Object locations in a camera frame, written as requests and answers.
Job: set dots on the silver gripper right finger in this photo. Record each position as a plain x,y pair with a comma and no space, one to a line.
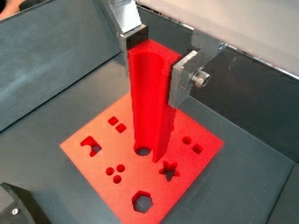
186,70

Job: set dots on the red shape sorter block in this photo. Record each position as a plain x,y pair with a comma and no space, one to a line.
138,188

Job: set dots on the black curved holder stand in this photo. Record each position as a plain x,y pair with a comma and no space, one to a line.
18,208

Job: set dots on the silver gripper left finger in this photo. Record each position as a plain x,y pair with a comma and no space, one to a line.
125,23

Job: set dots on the red arch peg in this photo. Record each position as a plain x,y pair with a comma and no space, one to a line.
149,63

